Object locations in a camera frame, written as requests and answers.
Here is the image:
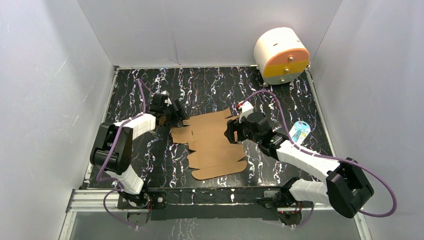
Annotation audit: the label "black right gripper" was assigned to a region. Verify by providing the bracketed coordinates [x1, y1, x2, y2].
[223, 117, 261, 145]

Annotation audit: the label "brown cardboard box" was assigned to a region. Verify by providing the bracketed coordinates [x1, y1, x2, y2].
[171, 108, 248, 181]

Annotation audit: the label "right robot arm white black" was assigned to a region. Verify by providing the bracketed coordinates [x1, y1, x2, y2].
[224, 112, 375, 218]

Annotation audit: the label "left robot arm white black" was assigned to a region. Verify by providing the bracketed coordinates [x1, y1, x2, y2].
[89, 91, 189, 208]

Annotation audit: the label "small blue white packet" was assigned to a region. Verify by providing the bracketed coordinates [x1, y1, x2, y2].
[289, 121, 311, 145]

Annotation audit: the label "white cylinder orange yellow face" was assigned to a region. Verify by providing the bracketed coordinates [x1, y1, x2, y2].
[253, 27, 310, 85]

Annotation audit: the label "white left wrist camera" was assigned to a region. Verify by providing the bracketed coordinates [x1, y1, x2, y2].
[159, 90, 172, 107]

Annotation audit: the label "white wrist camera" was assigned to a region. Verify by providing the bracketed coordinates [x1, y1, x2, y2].
[159, 90, 172, 107]
[236, 101, 254, 123]

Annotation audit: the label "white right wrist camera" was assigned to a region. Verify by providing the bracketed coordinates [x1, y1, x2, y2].
[236, 101, 254, 123]

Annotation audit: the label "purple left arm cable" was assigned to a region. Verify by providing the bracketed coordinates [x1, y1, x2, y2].
[96, 78, 157, 229]

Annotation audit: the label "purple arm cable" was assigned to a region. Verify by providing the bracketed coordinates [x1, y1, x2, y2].
[96, 78, 157, 229]
[238, 90, 398, 229]

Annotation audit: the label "aluminium front rail frame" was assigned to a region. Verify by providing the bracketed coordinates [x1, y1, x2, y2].
[59, 189, 372, 240]

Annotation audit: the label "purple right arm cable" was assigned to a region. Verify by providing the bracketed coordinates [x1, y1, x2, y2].
[238, 90, 398, 229]

